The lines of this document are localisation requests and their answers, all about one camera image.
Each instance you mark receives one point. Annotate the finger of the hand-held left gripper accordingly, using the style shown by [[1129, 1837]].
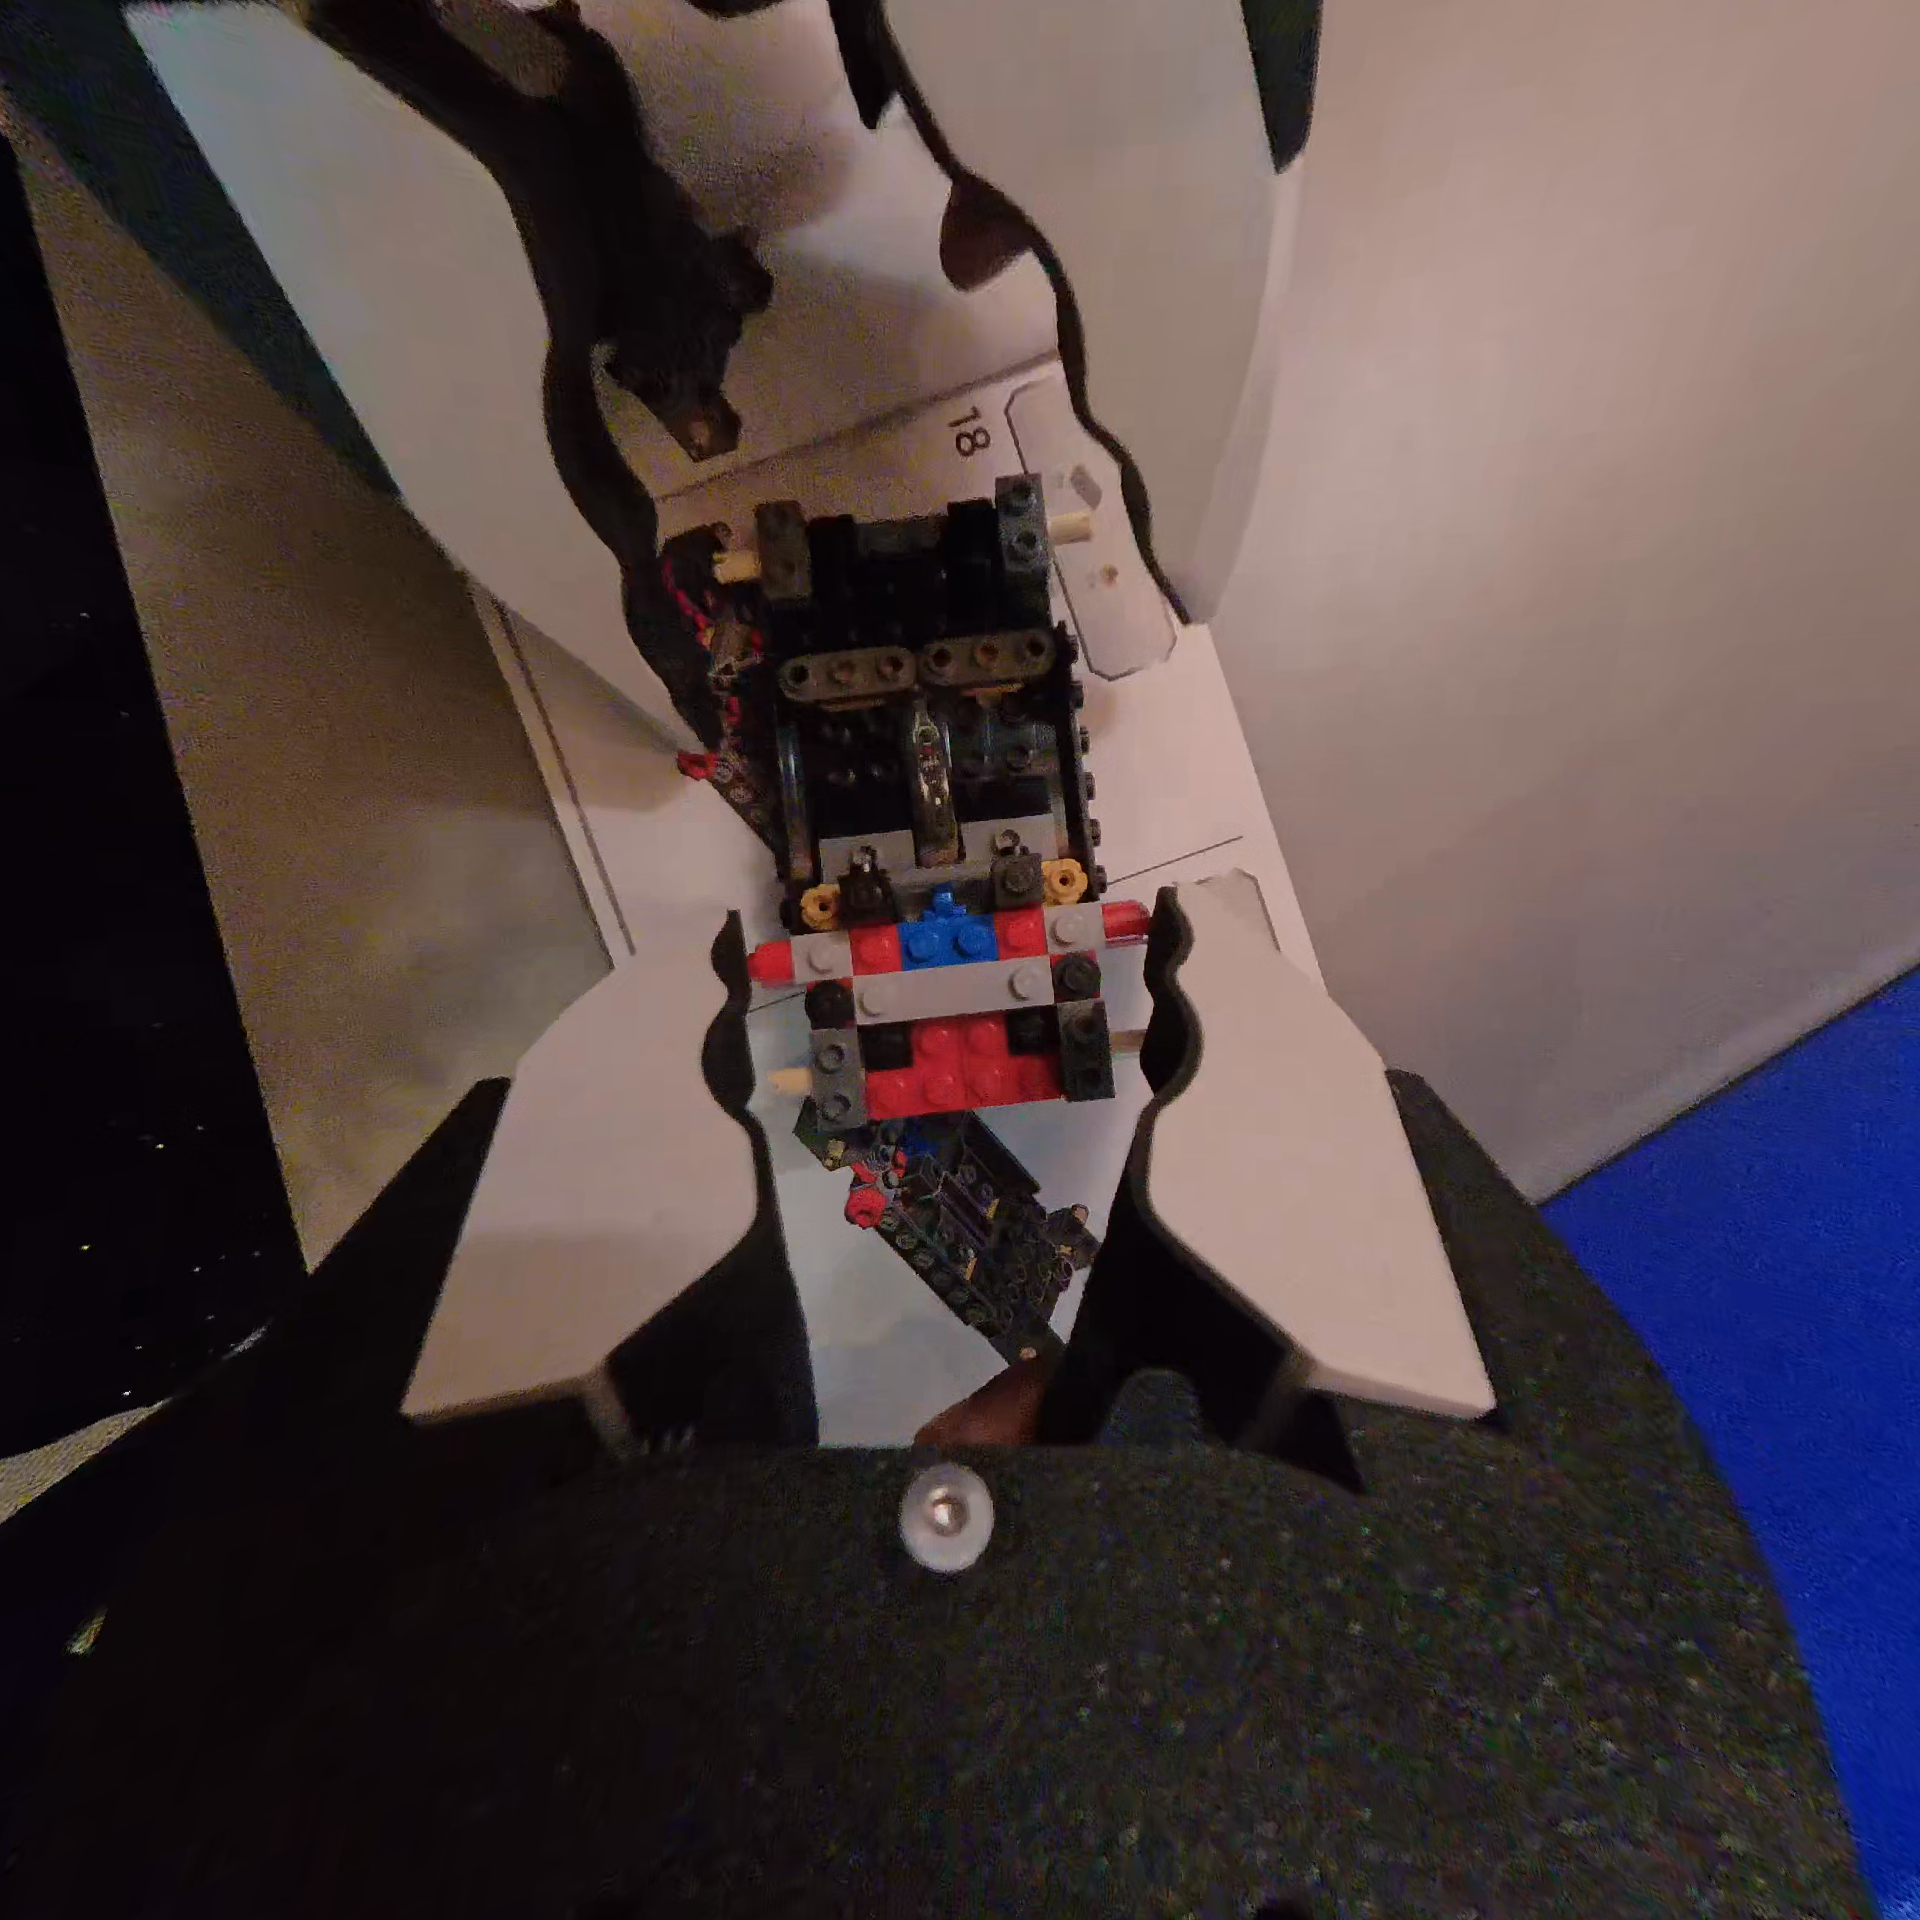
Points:
[[1155, 226], [376, 271]]

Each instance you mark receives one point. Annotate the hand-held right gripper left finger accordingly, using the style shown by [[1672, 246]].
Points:
[[600, 1185]]

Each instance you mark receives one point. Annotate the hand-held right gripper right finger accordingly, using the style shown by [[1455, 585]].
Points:
[[1290, 1185]]

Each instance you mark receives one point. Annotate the lego instruction booklet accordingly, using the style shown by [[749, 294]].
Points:
[[1201, 750]]

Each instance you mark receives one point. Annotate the blue plastic bin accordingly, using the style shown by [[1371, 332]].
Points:
[[1769, 1276]]

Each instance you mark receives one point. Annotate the black and red lego model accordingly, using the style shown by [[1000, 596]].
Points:
[[931, 750]]

